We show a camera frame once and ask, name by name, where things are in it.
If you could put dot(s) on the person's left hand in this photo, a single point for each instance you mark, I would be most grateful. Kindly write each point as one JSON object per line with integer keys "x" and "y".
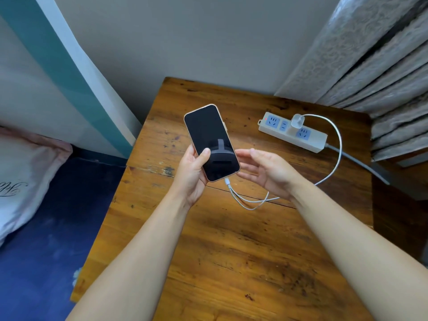
{"x": 189, "y": 178}

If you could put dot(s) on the person's right hand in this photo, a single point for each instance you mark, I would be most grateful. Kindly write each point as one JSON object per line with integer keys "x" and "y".
{"x": 272, "y": 172}

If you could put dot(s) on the person's right thumb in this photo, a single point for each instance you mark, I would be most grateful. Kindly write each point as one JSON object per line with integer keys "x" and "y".
{"x": 260, "y": 154}

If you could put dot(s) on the person's left thumb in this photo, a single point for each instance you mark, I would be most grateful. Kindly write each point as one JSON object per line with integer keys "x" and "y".
{"x": 204, "y": 157}

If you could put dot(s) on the smartphone with black screen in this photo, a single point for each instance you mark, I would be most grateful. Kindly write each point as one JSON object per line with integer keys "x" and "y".
{"x": 209, "y": 137}

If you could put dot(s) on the person's left forearm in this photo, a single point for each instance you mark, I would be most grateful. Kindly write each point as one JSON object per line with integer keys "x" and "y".
{"x": 133, "y": 267}

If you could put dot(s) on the person's right forearm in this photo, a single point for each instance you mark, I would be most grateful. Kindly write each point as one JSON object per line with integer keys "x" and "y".
{"x": 354, "y": 244}

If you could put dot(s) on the white charger adapter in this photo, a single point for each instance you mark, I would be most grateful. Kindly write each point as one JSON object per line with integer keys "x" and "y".
{"x": 297, "y": 123}

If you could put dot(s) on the white power strip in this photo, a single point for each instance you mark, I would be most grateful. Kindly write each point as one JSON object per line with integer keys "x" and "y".
{"x": 311, "y": 140}

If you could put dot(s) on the grey patterned curtain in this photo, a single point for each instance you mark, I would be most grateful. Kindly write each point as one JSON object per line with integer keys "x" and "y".
{"x": 367, "y": 56}

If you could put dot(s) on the teal and white headboard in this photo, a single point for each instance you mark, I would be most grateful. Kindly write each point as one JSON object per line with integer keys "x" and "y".
{"x": 67, "y": 73}

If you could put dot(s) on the pink pillow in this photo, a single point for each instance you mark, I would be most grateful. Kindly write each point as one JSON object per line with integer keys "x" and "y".
{"x": 26, "y": 177}

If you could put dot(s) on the dark blue bedsheet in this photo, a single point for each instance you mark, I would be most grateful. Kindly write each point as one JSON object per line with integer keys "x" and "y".
{"x": 43, "y": 247}

